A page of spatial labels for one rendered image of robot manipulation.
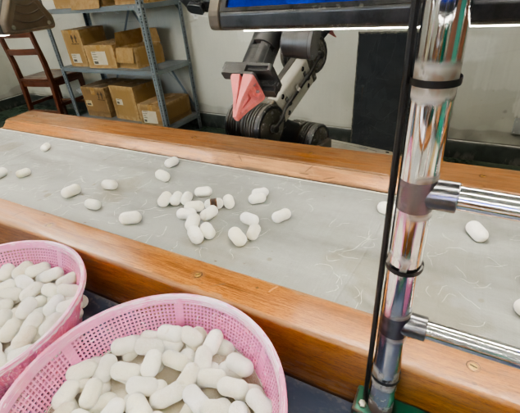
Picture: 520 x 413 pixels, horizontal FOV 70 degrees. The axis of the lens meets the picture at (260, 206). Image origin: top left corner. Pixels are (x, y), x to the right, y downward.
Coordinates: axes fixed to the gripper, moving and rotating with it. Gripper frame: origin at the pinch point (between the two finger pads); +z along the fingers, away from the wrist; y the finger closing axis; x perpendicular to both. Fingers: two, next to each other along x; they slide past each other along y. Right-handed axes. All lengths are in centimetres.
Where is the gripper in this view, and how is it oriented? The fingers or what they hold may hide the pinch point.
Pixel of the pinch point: (237, 115)
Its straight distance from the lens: 70.1
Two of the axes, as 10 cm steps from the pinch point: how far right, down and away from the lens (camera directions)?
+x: 3.5, 3.4, 8.7
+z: -3.3, 9.2, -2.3
